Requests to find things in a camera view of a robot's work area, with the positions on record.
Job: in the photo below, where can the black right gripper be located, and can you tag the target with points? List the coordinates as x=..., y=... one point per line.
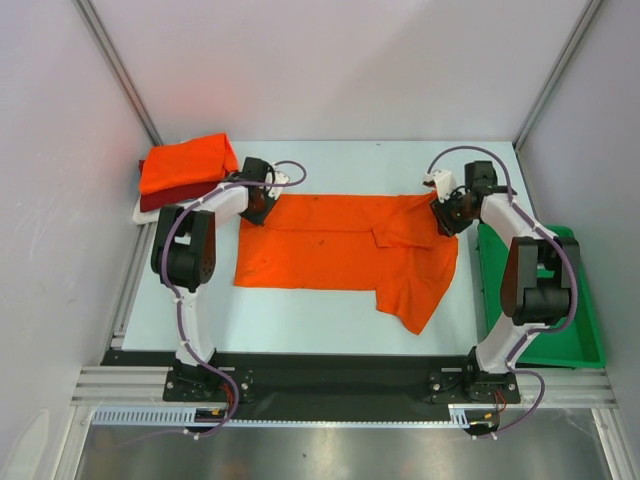
x=447, y=220

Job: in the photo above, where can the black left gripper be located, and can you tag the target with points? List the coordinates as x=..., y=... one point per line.
x=259, y=219

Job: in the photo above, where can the orange t-shirt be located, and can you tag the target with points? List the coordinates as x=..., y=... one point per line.
x=389, y=245
x=154, y=175

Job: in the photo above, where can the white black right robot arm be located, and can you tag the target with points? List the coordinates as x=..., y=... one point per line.
x=500, y=209

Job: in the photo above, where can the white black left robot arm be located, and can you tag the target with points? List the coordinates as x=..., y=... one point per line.
x=184, y=249

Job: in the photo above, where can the folded orange t-shirt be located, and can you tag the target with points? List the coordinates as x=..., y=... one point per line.
x=154, y=175

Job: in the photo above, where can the folded dark red t-shirt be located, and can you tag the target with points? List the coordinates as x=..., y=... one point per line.
x=170, y=197

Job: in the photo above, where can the green plastic tray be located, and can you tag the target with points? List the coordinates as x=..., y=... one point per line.
x=525, y=284

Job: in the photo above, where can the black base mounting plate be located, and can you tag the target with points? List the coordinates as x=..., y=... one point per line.
x=328, y=387

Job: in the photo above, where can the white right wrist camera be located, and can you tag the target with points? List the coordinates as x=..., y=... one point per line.
x=442, y=182

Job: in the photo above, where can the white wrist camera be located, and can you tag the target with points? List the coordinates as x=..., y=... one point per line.
x=442, y=182
x=277, y=181

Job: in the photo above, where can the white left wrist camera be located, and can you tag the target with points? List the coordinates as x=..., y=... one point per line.
x=277, y=181

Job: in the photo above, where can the white slotted cable duct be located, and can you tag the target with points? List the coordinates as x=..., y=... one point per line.
x=193, y=417

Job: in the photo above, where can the aluminium frame rail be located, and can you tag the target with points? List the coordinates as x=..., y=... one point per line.
x=144, y=385

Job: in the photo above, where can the right corner aluminium post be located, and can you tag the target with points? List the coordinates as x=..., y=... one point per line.
x=578, y=33

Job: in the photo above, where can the corner aluminium post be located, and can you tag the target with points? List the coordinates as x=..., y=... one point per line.
x=106, y=46
x=578, y=33

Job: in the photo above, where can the left corner aluminium post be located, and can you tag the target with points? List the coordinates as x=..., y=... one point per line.
x=106, y=46

